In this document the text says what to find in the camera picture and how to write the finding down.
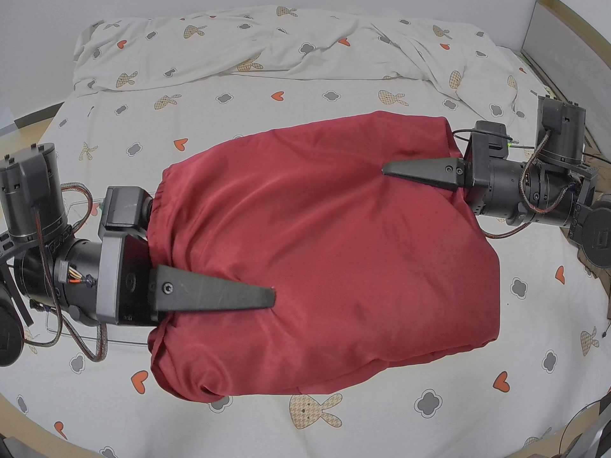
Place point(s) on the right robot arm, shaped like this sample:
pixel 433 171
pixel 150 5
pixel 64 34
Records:
pixel 561 131

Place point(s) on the clear plastic box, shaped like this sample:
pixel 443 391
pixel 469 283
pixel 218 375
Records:
pixel 124 337

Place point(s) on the bed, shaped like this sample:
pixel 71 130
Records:
pixel 334 446

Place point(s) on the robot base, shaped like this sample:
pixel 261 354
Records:
pixel 587 427

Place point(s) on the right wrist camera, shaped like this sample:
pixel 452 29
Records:
pixel 489 134

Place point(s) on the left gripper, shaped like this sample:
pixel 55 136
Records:
pixel 114 279

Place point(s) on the red shirt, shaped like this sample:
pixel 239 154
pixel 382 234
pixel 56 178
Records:
pixel 334 265

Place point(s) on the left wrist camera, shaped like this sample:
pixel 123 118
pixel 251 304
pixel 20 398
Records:
pixel 124 208

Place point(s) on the brown jacket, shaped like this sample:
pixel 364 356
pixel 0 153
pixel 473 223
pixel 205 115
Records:
pixel 592 272

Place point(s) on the white printed quilt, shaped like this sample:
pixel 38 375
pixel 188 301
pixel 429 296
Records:
pixel 215 41

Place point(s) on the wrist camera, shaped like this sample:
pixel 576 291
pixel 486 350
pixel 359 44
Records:
pixel 124 208
pixel 489 134

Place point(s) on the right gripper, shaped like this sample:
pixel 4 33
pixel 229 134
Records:
pixel 496 184

